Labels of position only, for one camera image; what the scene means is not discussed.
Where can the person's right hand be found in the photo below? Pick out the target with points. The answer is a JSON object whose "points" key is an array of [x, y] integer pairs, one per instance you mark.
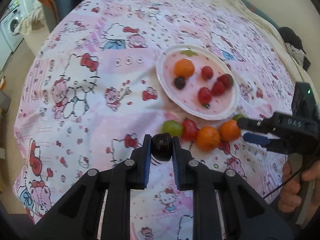
{"points": [[289, 199]]}

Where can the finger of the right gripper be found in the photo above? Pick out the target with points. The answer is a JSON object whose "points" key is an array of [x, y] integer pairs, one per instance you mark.
{"points": [[256, 139], [260, 126]]}

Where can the pink strawberry pattern plate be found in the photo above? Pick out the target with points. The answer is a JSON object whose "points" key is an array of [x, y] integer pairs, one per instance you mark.
{"points": [[221, 107]]}

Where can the green grape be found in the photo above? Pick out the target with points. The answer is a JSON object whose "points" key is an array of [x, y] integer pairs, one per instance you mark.
{"points": [[238, 116], [174, 128]]}

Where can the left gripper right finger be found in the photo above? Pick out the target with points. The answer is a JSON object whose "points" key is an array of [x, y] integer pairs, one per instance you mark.
{"points": [[225, 206]]}

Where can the red cherry tomato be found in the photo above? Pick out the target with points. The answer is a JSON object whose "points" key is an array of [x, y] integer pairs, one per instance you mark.
{"points": [[190, 130], [207, 73], [204, 96]]}

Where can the white washing machine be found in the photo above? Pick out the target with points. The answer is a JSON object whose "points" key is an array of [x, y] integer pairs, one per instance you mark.
{"points": [[9, 23]]}

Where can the cream floral blanket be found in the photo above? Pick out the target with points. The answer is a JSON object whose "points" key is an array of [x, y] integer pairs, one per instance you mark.
{"points": [[225, 2]]}

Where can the orange mandarin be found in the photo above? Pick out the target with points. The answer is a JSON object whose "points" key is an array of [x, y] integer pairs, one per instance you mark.
{"points": [[208, 138], [229, 131], [184, 68]]}

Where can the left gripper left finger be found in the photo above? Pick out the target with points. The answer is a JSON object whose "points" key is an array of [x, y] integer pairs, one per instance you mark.
{"points": [[97, 206]]}

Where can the pink Hello Kitty bedsheet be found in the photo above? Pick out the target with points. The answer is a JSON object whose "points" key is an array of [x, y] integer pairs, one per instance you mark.
{"points": [[92, 93]]}

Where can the black striped clothing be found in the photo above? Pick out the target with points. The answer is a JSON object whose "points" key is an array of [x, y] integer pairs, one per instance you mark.
{"points": [[294, 47]]}

